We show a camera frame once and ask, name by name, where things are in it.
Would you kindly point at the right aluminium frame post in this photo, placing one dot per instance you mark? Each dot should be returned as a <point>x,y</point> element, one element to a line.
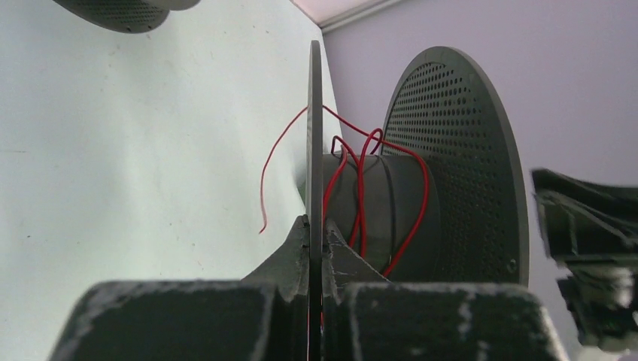
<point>355,14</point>

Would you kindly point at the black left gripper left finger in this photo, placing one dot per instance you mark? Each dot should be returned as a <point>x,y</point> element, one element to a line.
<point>260,317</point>

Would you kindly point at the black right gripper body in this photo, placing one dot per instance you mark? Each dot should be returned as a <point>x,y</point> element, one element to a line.
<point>591,230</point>

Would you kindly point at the dark grey spool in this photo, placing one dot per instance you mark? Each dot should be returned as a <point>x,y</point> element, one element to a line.
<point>435,195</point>
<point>126,16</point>

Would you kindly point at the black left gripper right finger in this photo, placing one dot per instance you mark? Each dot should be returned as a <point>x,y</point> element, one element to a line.
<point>367,317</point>

